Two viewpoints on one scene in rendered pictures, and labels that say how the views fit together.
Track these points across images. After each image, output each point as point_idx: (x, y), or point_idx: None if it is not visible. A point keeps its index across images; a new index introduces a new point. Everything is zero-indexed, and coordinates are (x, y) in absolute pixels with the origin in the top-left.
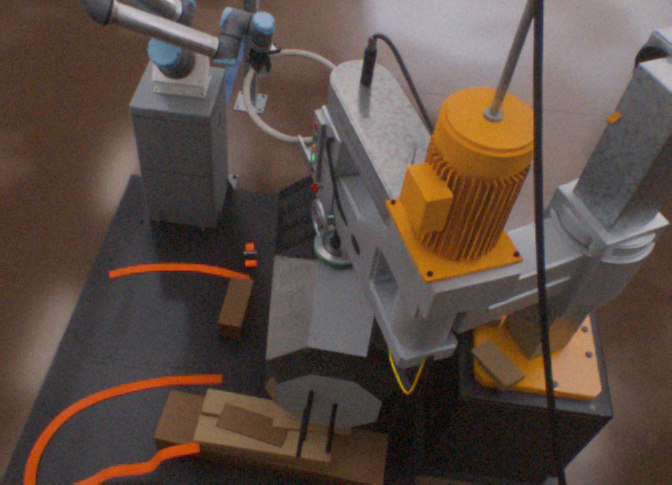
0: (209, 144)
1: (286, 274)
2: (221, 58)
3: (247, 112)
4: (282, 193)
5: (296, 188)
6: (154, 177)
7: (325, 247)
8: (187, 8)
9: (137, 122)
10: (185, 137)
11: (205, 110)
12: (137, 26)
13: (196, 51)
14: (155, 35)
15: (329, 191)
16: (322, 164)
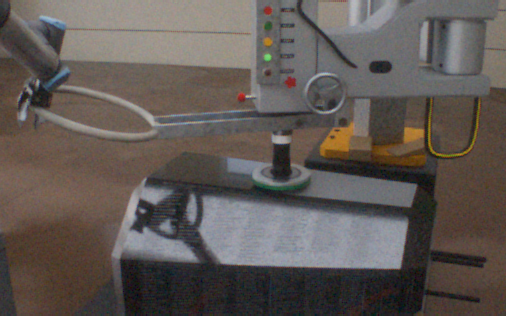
0: (11, 282)
1: (283, 242)
2: (62, 68)
3: (98, 136)
4: (129, 253)
5: (140, 230)
6: None
7: (286, 178)
8: None
9: None
10: None
11: None
12: (20, 24)
13: (47, 64)
14: (29, 39)
15: (309, 66)
16: (281, 53)
